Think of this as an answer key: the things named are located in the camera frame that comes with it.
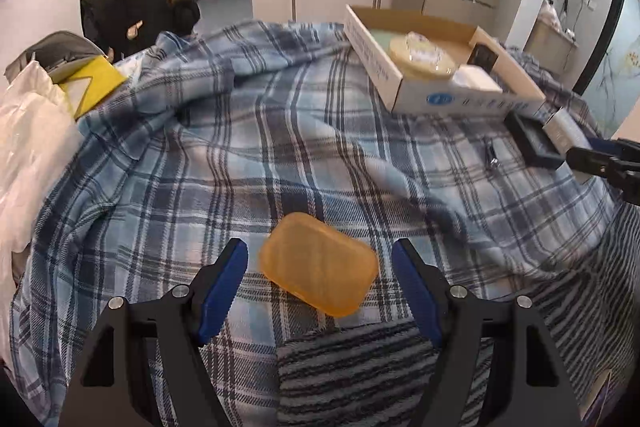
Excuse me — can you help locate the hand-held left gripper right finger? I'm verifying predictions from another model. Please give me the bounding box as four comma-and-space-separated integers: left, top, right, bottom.
391, 238, 583, 427

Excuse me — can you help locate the black framed display case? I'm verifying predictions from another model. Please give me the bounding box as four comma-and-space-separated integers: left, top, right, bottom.
504, 111, 568, 170

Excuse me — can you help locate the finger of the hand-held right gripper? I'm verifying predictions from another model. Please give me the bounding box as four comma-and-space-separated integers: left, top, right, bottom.
566, 147, 628, 182
586, 136, 640, 160

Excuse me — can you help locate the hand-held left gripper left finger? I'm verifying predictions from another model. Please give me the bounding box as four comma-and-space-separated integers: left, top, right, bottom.
59, 238, 249, 427

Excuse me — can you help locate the beige counter cabinet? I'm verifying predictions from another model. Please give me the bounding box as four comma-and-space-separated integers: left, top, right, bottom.
525, 14, 581, 72

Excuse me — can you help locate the green snap pouch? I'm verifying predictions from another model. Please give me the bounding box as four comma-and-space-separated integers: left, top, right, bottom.
372, 29, 406, 58

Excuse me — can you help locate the orange translucent soap box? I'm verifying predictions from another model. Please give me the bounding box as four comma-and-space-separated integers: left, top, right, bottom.
259, 212, 379, 319

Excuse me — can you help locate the blue plaid blanket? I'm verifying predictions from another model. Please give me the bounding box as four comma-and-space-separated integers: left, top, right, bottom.
10, 21, 626, 427

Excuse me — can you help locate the grey striped cloth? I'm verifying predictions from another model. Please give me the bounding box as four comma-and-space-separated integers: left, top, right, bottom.
276, 187, 640, 427

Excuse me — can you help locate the cardboard box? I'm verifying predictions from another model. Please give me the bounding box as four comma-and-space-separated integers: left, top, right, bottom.
343, 4, 547, 124

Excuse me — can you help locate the white bag on counter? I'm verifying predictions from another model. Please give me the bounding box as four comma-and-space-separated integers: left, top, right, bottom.
537, 2, 561, 28

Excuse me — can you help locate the small black carton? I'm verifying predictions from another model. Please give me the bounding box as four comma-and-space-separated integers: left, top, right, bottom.
467, 43, 501, 72

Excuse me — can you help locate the yellow bag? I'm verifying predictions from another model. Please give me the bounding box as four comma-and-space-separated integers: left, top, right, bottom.
52, 57, 128, 120

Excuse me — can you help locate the grey bag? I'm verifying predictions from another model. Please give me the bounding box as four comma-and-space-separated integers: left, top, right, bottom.
4, 31, 108, 82

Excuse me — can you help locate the floral glass door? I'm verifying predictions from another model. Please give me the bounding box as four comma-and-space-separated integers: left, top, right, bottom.
585, 0, 640, 138

